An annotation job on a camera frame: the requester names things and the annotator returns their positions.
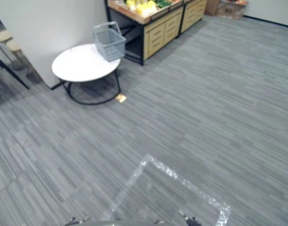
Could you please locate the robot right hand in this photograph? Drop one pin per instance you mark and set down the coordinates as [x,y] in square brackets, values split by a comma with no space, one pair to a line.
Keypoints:
[192,221]

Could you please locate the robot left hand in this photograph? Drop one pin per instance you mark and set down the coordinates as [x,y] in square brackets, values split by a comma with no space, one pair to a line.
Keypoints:
[74,221]

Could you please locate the grey plastic shopping basket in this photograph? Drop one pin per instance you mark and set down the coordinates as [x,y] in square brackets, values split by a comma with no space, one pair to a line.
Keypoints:
[110,44]

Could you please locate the small tan card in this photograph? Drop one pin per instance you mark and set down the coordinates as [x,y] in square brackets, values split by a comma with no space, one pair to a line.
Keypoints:
[121,98]

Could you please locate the wooden stool behind glass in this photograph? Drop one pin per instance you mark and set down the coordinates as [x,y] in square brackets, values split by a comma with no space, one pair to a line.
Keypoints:
[15,50]

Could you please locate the printed cardboard box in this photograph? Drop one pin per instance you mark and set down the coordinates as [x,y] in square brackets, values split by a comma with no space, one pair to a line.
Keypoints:
[231,10]

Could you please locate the plain brown cardboard box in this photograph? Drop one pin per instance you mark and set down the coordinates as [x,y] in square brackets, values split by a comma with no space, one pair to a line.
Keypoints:
[212,7]

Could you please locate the pale yellow napa cabbage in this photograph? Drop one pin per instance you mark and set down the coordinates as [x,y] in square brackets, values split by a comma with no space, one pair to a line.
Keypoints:
[131,3]
[146,8]

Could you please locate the green vegetables pile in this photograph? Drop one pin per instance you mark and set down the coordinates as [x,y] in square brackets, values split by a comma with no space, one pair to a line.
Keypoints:
[163,2]

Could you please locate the round white table, black frame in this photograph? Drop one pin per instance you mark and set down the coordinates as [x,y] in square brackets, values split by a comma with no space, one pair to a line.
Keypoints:
[83,64]

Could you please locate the black door frame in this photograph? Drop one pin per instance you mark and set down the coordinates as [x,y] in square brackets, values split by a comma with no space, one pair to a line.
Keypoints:
[10,70]

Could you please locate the wooden produce stand, black frame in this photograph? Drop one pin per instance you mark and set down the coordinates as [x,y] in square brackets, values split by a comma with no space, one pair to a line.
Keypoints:
[193,14]
[158,33]

